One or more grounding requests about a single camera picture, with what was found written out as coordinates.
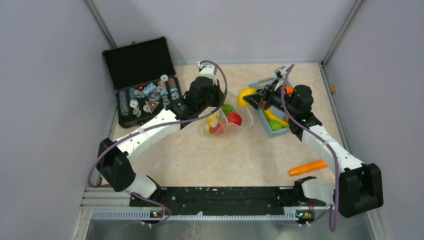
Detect orange toy carrot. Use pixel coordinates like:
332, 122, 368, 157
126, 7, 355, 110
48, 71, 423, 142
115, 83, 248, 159
288, 160, 327, 176

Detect yellow toy banana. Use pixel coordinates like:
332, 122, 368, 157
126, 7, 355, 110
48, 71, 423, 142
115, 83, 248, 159
263, 109, 289, 128

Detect blue perforated plastic basket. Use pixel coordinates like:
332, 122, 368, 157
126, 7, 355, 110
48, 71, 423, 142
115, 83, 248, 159
247, 76, 288, 138

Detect black poker chip case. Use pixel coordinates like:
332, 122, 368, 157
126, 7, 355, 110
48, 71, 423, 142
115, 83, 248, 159
101, 36, 183, 129

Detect clear dotted zip bag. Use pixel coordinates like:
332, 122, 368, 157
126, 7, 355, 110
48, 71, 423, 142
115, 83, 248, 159
198, 92, 254, 136

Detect yellow toy lemon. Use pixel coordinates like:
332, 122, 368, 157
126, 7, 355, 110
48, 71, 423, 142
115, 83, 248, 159
237, 87, 258, 108

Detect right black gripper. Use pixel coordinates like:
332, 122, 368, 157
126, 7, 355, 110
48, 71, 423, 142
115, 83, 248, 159
243, 79, 298, 117

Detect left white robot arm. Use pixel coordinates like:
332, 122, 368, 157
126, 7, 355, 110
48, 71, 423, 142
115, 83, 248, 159
92, 60, 228, 207

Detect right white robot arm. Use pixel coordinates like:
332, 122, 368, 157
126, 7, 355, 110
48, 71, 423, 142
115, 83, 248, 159
241, 65, 384, 218

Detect green toy lime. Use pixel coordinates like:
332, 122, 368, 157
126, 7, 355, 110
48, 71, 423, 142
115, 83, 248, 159
268, 120, 284, 132

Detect green toy grapes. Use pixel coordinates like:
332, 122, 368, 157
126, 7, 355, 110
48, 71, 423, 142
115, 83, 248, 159
221, 103, 236, 116

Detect red toy apple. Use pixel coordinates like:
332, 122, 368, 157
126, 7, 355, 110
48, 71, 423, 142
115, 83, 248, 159
227, 112, 243, 126

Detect orange toy pumpkin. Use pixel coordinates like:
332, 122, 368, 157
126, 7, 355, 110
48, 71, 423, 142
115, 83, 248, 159
284, 85, 294, 97

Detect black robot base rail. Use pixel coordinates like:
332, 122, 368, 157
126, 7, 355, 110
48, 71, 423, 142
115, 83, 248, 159
150, 186, 325, 216

